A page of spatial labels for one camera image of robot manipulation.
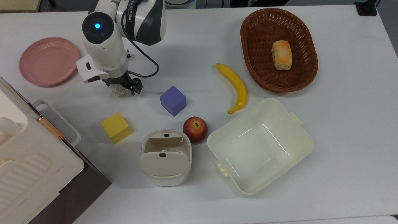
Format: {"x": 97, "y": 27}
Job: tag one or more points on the white paper ball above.
{"x": 118, "y": 90}

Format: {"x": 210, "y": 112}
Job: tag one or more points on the orange box latch strip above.
{"x": 51, "y": 128}

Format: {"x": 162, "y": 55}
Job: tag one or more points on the dark brown drawer box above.
{"x": 90, "y": 186}

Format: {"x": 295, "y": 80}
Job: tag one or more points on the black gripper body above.
{"x": 132, "y": 83}

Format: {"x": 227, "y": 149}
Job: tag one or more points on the yellow cube block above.
{"x": 116, "y": 128}

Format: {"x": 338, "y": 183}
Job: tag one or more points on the brown wicker basket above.
{"x": 261, "y": 68}

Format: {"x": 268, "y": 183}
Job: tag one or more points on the golden bread loaf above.
{"x": 282, "y": 55}

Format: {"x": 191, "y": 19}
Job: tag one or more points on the cream plastic tub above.
{"x": 258, "y": 149}

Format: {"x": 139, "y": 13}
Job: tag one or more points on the purple cube block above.
{"x": 173, "y": 101}

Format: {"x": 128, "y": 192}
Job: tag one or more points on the yellow banana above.
{"x": 238, "y": 87}

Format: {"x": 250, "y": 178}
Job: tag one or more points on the black camera stand pole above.
{"x": 366, "y": 7}

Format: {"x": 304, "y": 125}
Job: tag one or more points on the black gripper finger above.
{"x": 110, "y": 86}
{"x": 130, "y": 90}

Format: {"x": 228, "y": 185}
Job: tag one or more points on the red apple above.
{"x": 195, "y": 130}

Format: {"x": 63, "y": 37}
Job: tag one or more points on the small beige flip-lid trash can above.
{"x": 164, "y": 161}

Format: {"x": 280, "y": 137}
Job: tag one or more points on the pink plate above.
{"x": 48, "y": 62}

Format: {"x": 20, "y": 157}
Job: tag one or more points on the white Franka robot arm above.
{"x": 105, "y": 46}

